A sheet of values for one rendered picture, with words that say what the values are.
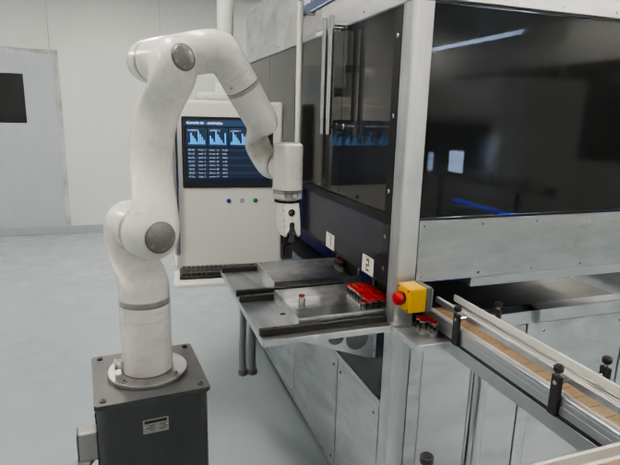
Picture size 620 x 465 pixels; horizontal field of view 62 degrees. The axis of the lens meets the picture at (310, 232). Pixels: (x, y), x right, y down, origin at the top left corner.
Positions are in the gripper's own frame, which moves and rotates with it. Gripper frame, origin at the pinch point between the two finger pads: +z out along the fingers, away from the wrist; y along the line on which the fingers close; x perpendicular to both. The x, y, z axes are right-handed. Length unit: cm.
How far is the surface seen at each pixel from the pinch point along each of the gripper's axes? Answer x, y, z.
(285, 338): 3.1, -10.6, 22.3
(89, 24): 79, 544, -136
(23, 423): 97, 116, 110
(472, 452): -46, -34, 53
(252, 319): 9.1, 5.1, 22.3
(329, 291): -22.1, 19.7, 20.8
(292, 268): -19, 52, 22
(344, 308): -21.8, 5.6, 22.1
